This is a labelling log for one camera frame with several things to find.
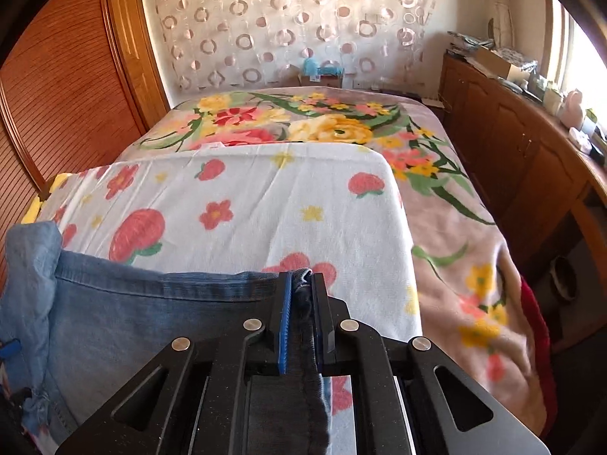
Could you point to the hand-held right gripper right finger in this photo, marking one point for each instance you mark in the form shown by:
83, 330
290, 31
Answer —
322, 336

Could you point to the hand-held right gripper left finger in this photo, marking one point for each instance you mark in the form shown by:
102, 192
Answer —
283, 331

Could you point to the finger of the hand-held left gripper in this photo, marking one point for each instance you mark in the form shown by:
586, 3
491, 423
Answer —
8, 347

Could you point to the blue denim pants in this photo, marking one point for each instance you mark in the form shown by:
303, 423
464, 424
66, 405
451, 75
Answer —
142, 313

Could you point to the white flower-print towel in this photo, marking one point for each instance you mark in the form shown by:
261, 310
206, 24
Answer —
265, 208

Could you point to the pink floral blanket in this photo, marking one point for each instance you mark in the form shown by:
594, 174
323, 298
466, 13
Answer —
450, 246

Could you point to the yellow plush toy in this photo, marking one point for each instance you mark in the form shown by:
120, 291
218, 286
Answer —
57, 183

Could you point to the red blanket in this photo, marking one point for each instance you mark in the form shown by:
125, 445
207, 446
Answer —
540, 341

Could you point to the round dark basket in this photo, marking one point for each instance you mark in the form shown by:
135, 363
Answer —
566, 278

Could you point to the wooden side cabinet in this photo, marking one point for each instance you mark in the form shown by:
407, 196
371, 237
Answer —
512, 161

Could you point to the light blue toy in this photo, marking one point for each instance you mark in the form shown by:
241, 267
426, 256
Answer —
313, 66

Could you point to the wooden slatted wardrobe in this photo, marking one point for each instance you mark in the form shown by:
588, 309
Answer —
61, 80

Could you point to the circle-patterned sheer curtain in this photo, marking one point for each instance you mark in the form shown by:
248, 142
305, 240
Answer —
284, 14

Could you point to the small white box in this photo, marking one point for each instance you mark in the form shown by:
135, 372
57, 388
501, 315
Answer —
579, 140

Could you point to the cardboard box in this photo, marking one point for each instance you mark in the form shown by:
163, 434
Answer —
498, 64

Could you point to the white jar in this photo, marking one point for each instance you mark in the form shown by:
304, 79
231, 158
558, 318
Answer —
552, 100

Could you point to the small black box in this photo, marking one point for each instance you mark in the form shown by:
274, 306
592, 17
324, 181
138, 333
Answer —
598, 150

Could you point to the pink figurine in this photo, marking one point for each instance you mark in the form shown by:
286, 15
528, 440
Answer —
573, 109

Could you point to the blue white patterned cloth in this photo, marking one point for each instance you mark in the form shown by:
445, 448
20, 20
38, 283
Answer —
517, 54

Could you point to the bright window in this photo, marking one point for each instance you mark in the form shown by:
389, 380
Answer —
585, 66

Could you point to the pale patterned window curtain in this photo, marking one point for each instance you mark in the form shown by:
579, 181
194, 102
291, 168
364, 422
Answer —
505, 4

